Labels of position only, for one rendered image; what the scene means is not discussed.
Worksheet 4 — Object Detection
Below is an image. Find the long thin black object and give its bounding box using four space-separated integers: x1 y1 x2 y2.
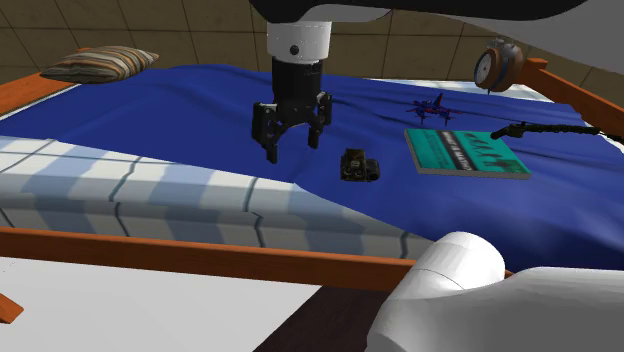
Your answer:
489 120 624 146

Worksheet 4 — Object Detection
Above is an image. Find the blue toy plane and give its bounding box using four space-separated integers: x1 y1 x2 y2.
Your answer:
404 92 464 126

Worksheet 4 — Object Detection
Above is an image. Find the small dark camera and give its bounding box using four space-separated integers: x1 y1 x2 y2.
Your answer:
339 147 381 184

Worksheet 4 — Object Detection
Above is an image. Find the teal book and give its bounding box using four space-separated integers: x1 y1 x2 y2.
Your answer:
403 127 533 181

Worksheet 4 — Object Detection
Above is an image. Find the blue blanket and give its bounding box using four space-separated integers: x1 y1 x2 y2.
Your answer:
0 64 624 272

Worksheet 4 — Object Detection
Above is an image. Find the wooden bed with striped mattress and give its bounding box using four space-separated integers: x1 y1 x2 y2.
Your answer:
0 46 624 294

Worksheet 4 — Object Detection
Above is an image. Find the brown striped pillow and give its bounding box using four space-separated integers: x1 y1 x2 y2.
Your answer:
39 45 161 85

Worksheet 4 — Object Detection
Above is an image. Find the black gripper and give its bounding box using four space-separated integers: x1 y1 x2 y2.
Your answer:
251 56 334 165

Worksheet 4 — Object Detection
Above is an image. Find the brown round alarm clock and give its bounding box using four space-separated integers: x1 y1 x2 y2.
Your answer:
473 38 526 94

